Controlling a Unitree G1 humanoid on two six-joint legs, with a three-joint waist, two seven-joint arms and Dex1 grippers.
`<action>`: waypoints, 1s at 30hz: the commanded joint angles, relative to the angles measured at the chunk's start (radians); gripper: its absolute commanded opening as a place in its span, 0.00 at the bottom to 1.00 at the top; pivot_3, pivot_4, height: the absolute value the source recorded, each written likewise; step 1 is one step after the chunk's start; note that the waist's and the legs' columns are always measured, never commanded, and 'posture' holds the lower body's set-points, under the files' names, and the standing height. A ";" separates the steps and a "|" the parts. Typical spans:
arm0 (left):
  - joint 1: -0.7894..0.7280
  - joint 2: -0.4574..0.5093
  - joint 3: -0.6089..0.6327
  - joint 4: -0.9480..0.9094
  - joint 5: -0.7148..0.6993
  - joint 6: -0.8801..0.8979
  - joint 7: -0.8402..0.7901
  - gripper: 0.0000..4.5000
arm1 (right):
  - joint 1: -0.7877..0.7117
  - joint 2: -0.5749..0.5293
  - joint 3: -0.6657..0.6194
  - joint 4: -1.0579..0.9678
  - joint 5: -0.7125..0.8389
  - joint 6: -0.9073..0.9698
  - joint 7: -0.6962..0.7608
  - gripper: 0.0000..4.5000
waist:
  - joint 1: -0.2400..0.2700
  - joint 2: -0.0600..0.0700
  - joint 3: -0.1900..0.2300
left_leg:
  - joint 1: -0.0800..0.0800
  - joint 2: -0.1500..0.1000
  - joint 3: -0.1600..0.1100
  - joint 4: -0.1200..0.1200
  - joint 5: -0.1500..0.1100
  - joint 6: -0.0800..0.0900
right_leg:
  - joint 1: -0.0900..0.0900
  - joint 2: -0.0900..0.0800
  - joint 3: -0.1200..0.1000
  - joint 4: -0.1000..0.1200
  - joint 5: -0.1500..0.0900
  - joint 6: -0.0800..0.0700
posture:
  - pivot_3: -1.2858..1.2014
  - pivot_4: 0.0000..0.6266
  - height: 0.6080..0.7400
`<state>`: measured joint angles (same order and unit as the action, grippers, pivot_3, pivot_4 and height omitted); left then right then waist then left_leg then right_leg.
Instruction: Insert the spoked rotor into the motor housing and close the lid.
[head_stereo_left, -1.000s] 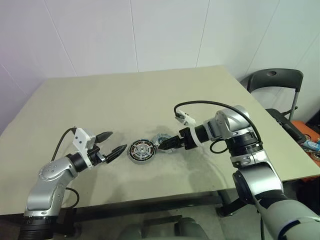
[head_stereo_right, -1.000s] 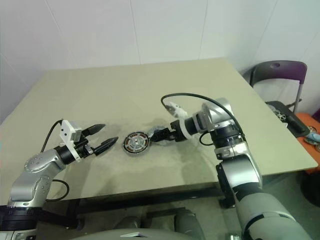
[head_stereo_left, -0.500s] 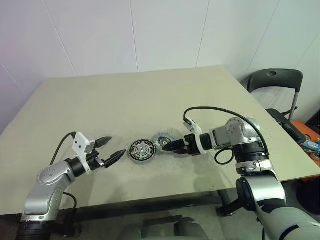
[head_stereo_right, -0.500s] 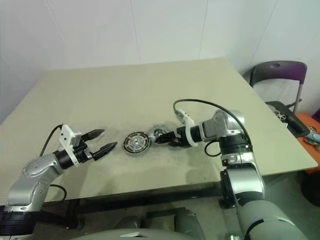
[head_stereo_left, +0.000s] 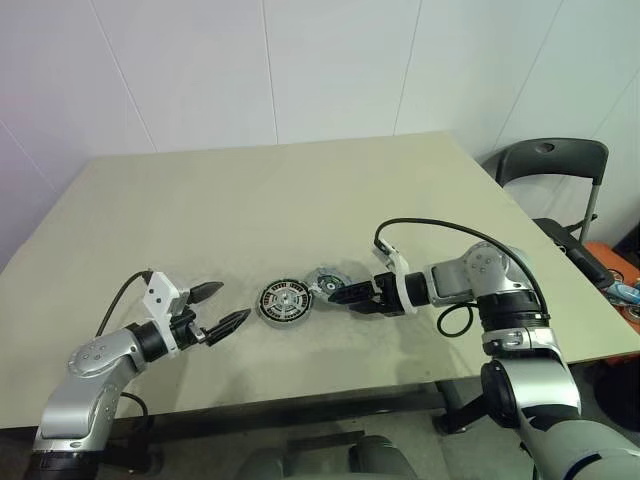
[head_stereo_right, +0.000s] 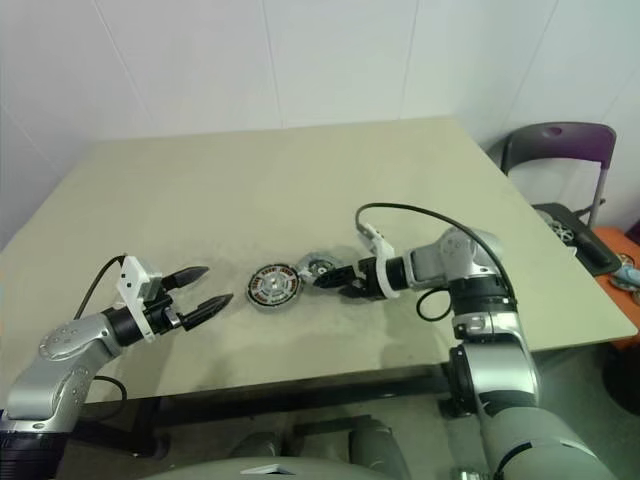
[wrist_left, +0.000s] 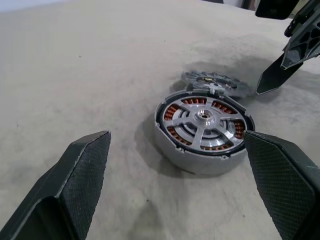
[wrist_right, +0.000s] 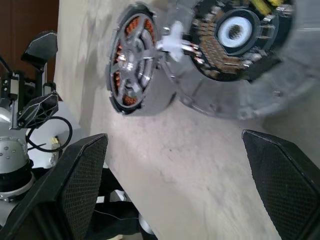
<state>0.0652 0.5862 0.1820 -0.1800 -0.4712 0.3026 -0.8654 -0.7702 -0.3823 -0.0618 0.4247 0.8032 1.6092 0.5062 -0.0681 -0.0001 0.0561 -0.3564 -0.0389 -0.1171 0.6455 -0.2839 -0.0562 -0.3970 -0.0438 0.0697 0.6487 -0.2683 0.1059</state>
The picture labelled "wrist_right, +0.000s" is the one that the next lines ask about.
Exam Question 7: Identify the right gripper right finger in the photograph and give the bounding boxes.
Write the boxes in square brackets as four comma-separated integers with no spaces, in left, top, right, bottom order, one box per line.
[241,129,320,240]

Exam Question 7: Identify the grey motor housing copper windings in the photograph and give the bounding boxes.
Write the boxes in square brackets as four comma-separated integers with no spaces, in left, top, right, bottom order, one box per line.
[104,1,181,118]

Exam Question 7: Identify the dark brown wooden door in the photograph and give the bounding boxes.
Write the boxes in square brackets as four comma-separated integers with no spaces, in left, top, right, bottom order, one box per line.
[0,0,60,83]

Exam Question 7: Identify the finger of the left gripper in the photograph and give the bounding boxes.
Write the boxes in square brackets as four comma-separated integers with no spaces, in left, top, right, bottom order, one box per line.
[16,91,60,130]
[20,30,59,72]

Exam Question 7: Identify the silver spoked rotor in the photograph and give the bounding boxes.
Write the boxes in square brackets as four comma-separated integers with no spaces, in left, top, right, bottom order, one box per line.
[109,7,161,113]

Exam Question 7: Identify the grey round motor lid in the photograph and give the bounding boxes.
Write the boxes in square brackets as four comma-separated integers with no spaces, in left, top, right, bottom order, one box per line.
[162,0,320,122]

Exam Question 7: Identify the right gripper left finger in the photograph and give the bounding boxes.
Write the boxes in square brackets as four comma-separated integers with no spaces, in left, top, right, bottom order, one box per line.
[0,132,109,240]

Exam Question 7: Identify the white cabinet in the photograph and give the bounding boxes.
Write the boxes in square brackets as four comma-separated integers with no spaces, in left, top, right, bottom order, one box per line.
[31,103,82,172]

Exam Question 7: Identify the thin black cable loop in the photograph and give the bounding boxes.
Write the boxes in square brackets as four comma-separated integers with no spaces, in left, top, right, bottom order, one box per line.
[25,115,74,153]

